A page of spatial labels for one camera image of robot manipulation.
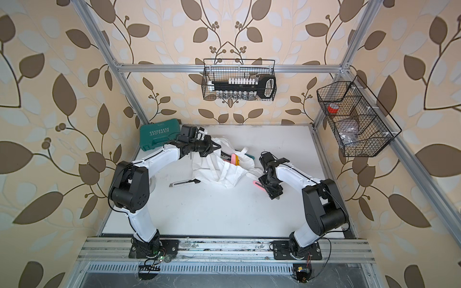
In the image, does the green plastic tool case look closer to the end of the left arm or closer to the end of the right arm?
the end of the left arm

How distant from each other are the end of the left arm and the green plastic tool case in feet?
1.22

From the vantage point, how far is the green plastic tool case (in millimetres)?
1096

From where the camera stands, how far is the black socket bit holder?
0.82 meters

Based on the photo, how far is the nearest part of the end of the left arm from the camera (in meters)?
0.71

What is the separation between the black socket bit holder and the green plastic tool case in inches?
18.1
